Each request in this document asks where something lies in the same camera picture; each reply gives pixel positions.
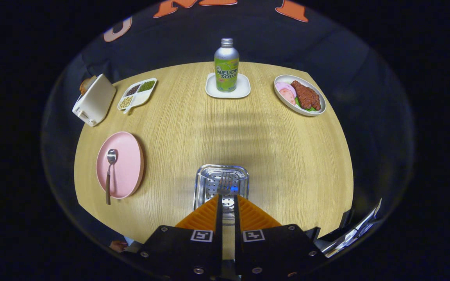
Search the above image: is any brown toast slice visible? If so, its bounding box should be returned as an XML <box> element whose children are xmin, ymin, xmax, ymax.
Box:
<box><xmin>79</xmin><ymin>75</ymin><xmax>97</xmax><ymax>96</ymax></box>

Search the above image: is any white divided dish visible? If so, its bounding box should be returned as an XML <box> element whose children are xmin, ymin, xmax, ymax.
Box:
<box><xmin>117</xmin><ymin>78</ymin><xmax>158</xmax><ymax>114</ymax></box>

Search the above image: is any metal spoon with wooden handle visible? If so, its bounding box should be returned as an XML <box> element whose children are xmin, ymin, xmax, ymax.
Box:
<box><xmin>105</xmin><ymin>149</ymin><xmax>118</xmax><ymax>205</ymax></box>

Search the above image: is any green lettuce leaf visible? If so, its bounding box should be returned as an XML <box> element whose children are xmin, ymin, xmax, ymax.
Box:
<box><xmin>295</xmin><ymin>97</ymin><xmax>317</xmax><ymax>113</ymax></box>

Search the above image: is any pink round plate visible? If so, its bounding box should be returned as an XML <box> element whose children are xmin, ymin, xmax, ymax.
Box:
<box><xmin>96</xmin><ymin>132</ymin><xmax>145</xmax><ymax>199</ymax></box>

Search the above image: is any pink ham slice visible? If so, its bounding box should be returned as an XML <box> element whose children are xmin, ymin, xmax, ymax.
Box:
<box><xmin>279</xmin><ymin>89</ymin><xmax>296</xmax><ymax>106</ymax></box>
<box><xmin>275</xmin><ymin>82</ymin><xmax>297</xmax><ymax>98</ymax></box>

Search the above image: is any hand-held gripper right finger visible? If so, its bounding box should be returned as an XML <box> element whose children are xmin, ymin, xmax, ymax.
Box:
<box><xmin>234</xmin><ymin>194</ymin><xmax>329</xmax><ymax>281</ymax></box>

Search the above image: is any white oval plate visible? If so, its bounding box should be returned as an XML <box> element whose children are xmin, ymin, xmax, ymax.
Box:
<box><xmin>274</xmin><ymin>75</ymin><xmax>327</xmax><ymax>117</ymax></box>

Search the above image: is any metal fork with wooden handle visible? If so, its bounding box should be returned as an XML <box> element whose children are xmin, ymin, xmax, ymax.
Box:
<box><xmin>217</xmin><ymin>173</ymin><xmax>236</xmax><ymax>227</ymax></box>

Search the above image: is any white square coaster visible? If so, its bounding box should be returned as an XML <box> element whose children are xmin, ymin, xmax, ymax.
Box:
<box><xmin>205</xmin><ymin>73</ymin><xmax>251</xmax><ymax>99</ymax></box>

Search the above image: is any perforated metal tray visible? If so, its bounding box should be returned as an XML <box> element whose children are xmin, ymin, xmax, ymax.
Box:
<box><xmin>193</xmin><ymin>164</ymin><xmax>250</xmax><ymax>225</ymax></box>

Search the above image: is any silver green soda bottle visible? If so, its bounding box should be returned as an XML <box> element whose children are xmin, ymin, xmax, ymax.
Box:
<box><xmin>214</xmin><ymin>37</ymin><xmax>240</xmax><ymax>93</ymax></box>

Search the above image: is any white toaster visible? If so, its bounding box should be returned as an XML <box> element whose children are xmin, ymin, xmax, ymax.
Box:
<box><xmin>72</xmin><ymin>74</ymin><xmax>117</xmax><ymax>127</ymax></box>

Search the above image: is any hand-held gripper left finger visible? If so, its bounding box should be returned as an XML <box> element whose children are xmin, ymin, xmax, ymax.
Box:
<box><xmin>120</xmin><ymin>194</ymin><xmax>223</xmax><ymax>281</ymax></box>

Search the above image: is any brown steak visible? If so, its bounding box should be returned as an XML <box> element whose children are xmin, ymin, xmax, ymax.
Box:
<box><xmin>291</xmin><ymin>80</ymin><xmax>322</xmax><ymax>111</ymax></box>

